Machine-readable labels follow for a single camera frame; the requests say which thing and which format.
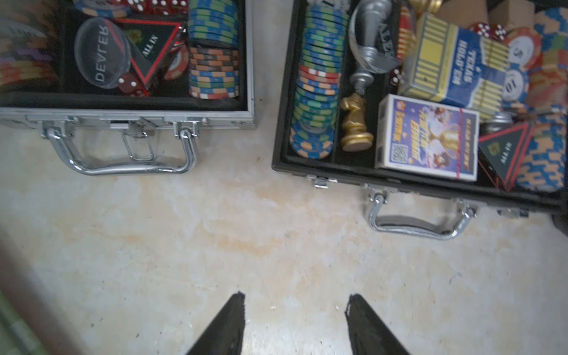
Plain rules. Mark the medium black poker case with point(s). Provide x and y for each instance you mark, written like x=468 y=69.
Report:
x=401 y=202

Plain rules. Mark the small triangular all-in button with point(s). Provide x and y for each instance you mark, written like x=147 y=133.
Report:
x=150 y=42

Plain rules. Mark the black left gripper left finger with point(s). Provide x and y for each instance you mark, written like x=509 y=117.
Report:
x=224 y=334

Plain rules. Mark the blue yellow card box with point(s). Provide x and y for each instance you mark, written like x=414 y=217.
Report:
x=454 y=66

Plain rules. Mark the green blue chip row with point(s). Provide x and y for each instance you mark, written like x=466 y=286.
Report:
x=317 y=88

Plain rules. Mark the small silver poker case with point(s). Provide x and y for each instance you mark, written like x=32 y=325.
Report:
x=205 y=82

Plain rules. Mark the gold chess knight piece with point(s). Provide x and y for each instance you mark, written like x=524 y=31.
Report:
x=356 y=135

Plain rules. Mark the orange blue chip row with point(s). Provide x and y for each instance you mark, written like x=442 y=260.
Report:
x=546 y=111

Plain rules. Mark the silver chess piece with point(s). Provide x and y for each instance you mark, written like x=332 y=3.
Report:
x=371 y=43

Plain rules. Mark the black triangular all-in button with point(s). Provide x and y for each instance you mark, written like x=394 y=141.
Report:
x=501 y=154

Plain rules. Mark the clear round dealer button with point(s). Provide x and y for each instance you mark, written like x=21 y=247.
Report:
x=102 y=52

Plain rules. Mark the purple white card box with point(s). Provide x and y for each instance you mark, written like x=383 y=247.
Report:
x=427 y=138

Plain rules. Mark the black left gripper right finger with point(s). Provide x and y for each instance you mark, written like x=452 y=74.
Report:
x=368 y=334

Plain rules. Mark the green checkered cloth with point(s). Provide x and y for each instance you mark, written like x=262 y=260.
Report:
x=16 y=335

